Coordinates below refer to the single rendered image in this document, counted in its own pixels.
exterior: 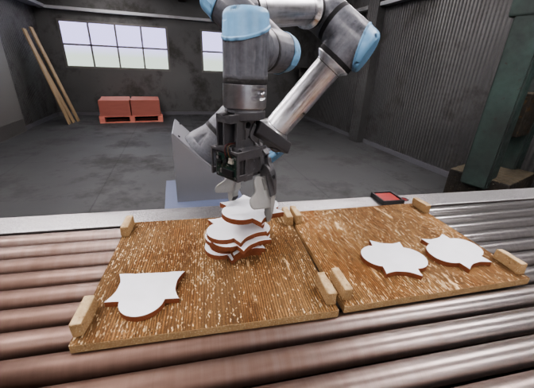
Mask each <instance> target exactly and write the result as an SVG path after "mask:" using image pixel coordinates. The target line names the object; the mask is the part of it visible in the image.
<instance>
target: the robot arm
mask: <svg viewBox="0 0 534 388"><path fill-rule="evenodd" d="M199 3H200V5H201V8H202V9H203V11H204V12H205V13H206V14H207V15H208V17H209V18H210V19H211V21H213V22H214V23H215V24H216V25H217V26H219V27H220V28H221V29H222V33H221V38H222V77H223V83H222V95H223V105H222V106H221V107H220V108H219V110H218V111H217V112H216V113H215V114H214V115H213V116H212V117H211V118H210V119H209V120H208V121H207V122H206V123H205V124H204V125H203V126H201V127H199V128H197V129H195V130H193V131H191V132H190V133H188V134H187V135H186V136H185V140H186V141H187V143H188V144H189V145H190V146H191V147H192V148H193V149H194V150H195V151H196V152H197V153H198V155H200V156H201V157H202V159H204V160H205V161H206V162H208V163H209V164H210V165H211V172H212V173H216V174H217V175H219V176H221V177H225V178H226V179H225V180H224V181H222V182H221V183H219V184H218V185H217V186H216V187H215V192H217V193H220V192H228V200H229V201H233V200H236V199H237V198H238V190H239V189H240V188H241V182H242V181H244V182H246V181H248V180H252V179H253V176H256V175H257V174H260V175H261V176H257V177H255V178H254V179H253V186H254V194H253V195H252V196H251V198H250V206H251V208H252V209H253V210H256V209H265V211H264V213H265V218H266V222H269V221H270V220H271V218H272V215H273V209H274V204H275V195H276V194H277V175H276V171H275V168H274V167H273V162H274V161H275V160H276V159H278V158H279V157H280V156H281V155H282V154H283V153H288V152H289V150H290V147H291V145H292V143H291V142H289V141H288V140H287V135H288V133H289V132H290V131H291V130H292V129H293V128H294V127H295V125H296V124H297V123H298V122H299V121H300V120H301V119H302V118H303V117H304V116H305V115H306V114H307V112H308V111H309V110H310V109H311V108H312V107H313V106H314V104H315V103H316V102H317V101H318V100H319V99H320V97H321V96H322V95H323V94H324V93H325V92H326V91H327V89H328V88H329V87H330V86H331V85H332V84H333V83H334V82H335V81H336V80H337V79H338V78H339V77H340V76H347V75H348V74H349V73H350V71H352V72H358V71H359V70H360V69H361V68H362V67H363V66H364V64H365V63H366V62H367V60H368V59H369V58H370V57H371V55H372V54H373V51H374V50H375V48H376V47H377V44H378V42H379V40H380V33H379V31H378V30H377V29H376V28H375V27H374V26H373V25H372V22H371V21H368V20H367V19H366V18H364V17H363V16H362V15H361V14H360V13H359V12H358V11H357V10H356V9H355V8H354V7H353V6H351V5H350V4H349V3H348V2H347V1H346V0H199ZM291 26H298V27H299V28H301V29H308V30H309V31H311V32H312V33H313V34H314V35H315V36H316V37H318V38H319V40H321V41H322V42H323V43H322V44H321V45H320V47H319V56H318V57H317V59H316V60H315V61H314V63H313V64H312V65H311V66H310V68H309V69H308V70H307V71H306V72H305V73H304V74H303V75H302V77H301V78H300V79H299V81H298V82H297V83H296V84H295V86H294V87H293V88H292V89H291V91H290V92H289V93H288V94H287V95H286V96H285V97H284V99H283V100H282V101H281V102H280V104H279V105H278V106H277V108H276V109H275V110H274V111H273V113H272V114H271V115H270V116H269V117H268V118H265V110H264V109H265V108H266V95H267V84H268V73H273V74H277V75H279V74H282V73H285V72H290V71H291V70H293V69H294V67H295V66H297V64H298V62H299V60H300V54H301V50H300V43H299V41H298V40H297V39H296V38H295V37H294V36H293V35H292V34H291V33H289V32H287V31H283V30H281V29H280V28H281V27H291ZM258 120H260V121H258Z"/></svg>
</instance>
